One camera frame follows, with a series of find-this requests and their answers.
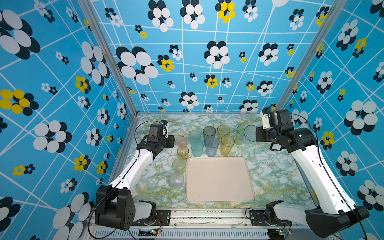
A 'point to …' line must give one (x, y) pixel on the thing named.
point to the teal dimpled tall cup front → (197, 147)
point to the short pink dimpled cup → (182, 141)
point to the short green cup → (178, 166)
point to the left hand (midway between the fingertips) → (172, 137)
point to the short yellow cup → (183, 152)
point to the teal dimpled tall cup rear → (194, 136)
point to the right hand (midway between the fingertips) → (259, 131)
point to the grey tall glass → (208, 131)
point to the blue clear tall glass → (250, 132)
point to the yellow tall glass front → (227, 142)
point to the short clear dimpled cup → (176, 180)
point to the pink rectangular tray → (218, 179)
